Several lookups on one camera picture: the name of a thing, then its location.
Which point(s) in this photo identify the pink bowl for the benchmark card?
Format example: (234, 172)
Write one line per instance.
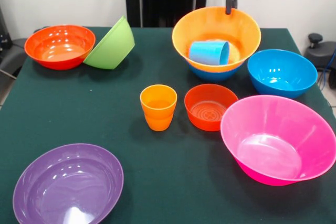
(270, 150)

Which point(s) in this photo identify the dark green table cloth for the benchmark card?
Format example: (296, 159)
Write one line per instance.
(78, 116)

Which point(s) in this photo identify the orange cup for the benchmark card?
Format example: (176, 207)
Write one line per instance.
(158, 123)
(158, 103)

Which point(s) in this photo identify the black equipment box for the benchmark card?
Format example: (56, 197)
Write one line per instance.
(4, 30)

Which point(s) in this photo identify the large orange bowl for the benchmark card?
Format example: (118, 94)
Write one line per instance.
(183, 48)

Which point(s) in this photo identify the blue round bowl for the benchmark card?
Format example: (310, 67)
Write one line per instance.
(282, 82)

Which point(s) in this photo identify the blue cup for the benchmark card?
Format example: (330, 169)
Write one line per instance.
(207, 52)

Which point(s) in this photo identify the green bowl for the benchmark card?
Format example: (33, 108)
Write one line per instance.
(113, 51)

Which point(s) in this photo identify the small red bowl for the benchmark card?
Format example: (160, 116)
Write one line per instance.
(204, 121)

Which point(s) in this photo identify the black pedestal foot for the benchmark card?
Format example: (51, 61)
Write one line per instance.
(320, 53)
(10, 53)

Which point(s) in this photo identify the blue cone-shaped bowl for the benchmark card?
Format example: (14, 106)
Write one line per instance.
(215, 75)

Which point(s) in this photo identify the large red-orange bowl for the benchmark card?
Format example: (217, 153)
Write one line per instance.
(60, 48)

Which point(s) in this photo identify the purple bowl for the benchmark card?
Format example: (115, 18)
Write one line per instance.
(68, 187)

